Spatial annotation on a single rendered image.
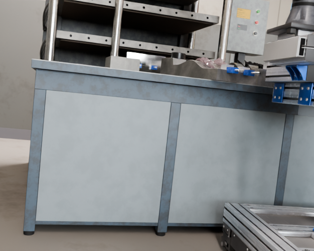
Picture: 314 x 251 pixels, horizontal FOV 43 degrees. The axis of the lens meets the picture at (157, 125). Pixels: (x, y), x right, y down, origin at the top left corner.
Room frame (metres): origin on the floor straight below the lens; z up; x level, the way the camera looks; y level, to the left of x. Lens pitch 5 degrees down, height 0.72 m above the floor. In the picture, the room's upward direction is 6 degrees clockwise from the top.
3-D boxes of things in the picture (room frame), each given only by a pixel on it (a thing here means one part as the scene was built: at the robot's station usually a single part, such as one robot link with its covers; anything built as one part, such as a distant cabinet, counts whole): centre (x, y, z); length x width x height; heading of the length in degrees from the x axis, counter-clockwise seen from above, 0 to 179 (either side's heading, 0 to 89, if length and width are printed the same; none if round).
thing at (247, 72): (1.99, -0.43, 0.86); 0.13 x 0.05 x 0.05; 33
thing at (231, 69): (1.93, -0.34, 0.86); 0.13 x 0.05 x 0.05; 33
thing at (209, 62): (2.19, -0.24, 0.90); 0.26 x 0.18 x 0.08; 33
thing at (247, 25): (3.10, -0.57, 0.74); 0.30 x 0.22 x 1.47; 106
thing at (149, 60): (2.99, 0.19, 0.87); 0.50 x 0.27 x 0.17; 16
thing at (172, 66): (2.19, -0.23, 0.86); 0.50 x 0.26 x 0.11; 33
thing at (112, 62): (2.13, 0.22, 0.84); 0.20 x 0.15 x 0.07; 16
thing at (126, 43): (3.10, 0.27, 1.02); 1.10 x 0.74 x 0.05; 106
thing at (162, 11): (3.10, 0.27, 1.27); 1.10 x 0.74 x 0.05; 106
